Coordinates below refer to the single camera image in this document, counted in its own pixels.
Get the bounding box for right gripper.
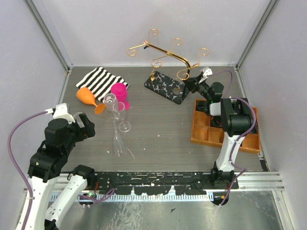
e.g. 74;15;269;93
182;74;211;101

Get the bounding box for gold wine glass rack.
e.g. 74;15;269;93
127;29;210;105

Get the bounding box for clear champagne flute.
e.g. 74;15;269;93
113;121;126;157
113;102;131;133

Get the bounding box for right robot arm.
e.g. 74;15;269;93
185;76;256;189

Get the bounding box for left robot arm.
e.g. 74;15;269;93
16;113;96;230

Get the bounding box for orange plastic wine glass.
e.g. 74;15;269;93
76;87;106;115

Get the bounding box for clear round wine glass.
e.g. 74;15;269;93
103;93;119;121

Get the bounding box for pink plastic wine glass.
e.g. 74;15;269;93
111;83;130;110

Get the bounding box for orange compartment tray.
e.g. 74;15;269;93
190;99;261;154

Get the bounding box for striped black white cloth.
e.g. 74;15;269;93
75;67;130;102

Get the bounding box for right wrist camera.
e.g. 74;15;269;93
200;67;213;82

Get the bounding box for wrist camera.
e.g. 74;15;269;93
200;67;213;82
53;103;75;124

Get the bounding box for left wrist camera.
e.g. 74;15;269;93
53;103;75;124

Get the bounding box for black mounting base plate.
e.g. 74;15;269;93
95;172;231;196

